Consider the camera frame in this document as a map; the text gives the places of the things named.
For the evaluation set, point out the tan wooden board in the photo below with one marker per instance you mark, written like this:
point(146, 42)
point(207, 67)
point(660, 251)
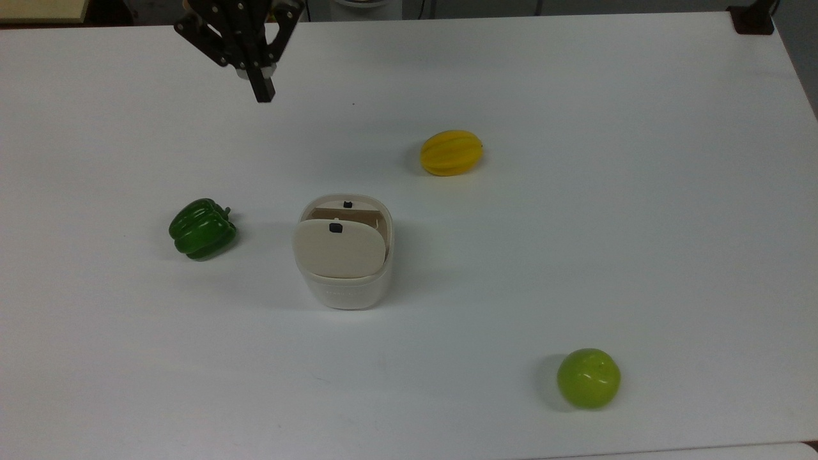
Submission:
point(41, 9)

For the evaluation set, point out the dark green toy bell pepper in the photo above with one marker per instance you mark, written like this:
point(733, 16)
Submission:
point(203, 230)

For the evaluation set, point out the yellow toy starfruit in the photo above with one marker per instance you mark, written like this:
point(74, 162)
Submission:
point(451, 153)

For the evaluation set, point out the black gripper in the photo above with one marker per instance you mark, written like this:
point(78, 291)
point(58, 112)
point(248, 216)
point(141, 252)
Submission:
point(239, 25)

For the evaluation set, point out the light green toy apple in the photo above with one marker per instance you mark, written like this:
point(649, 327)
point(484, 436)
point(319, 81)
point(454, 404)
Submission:
point(588, 379)

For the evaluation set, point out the cream garbage bin with lid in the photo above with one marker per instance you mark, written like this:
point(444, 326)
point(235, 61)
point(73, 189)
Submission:
point(345, 255)

